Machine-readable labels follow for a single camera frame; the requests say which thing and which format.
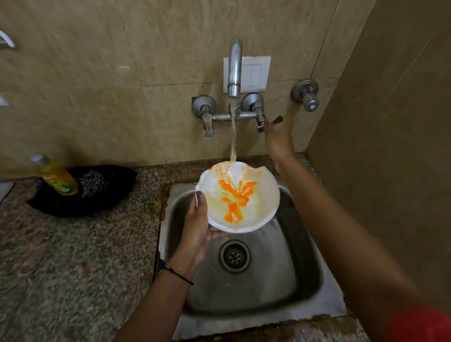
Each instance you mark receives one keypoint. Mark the person's left hand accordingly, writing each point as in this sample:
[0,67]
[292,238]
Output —
[193,235]

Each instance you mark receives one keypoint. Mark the white switch plate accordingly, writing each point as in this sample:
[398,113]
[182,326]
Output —
[255,74]

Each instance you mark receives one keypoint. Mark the stainless steel sink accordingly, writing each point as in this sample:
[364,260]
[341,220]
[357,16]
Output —
[267,282]

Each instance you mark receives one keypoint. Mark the metal wall valve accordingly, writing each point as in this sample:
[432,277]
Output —
[305,93]

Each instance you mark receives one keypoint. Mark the yellow dish soap bottle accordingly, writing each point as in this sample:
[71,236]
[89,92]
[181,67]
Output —
[58,177]

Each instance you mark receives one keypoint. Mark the person's right hand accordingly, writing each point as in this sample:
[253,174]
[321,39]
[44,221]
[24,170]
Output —
[280,141]

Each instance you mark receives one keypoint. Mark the white bowl with orange stain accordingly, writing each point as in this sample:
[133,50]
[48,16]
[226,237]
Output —
[246,197]

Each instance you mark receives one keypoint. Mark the metal wall fixture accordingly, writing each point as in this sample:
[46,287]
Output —
[6,40]

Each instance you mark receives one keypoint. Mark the water stream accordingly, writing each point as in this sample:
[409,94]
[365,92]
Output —
[233,141]

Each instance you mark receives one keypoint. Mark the person's left forearm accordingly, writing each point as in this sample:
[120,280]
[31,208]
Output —
[162,305]

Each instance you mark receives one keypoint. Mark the black thread wrist band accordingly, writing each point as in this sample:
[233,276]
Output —
[177,273]

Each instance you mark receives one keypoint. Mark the metal sink drain strainer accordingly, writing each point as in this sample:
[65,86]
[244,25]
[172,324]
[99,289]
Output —
[234,257]

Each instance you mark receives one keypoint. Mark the metal wall faucet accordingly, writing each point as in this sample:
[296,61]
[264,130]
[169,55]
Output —
[234,70]

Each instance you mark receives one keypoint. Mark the person's right forearm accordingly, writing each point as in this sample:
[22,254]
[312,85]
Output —
[334,232]

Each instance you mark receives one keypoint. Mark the black tray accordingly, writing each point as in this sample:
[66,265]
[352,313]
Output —
[112,183]

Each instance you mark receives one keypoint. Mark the person's left thumb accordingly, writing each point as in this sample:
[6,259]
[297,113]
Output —
[201,208]

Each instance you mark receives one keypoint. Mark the red sleeve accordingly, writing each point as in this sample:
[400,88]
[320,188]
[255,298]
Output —
[421,325]

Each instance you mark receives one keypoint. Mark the person's right fingers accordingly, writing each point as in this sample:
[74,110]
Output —
[278,127]

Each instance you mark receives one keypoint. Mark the steel wool scrubber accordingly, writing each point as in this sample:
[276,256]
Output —
[93,183]

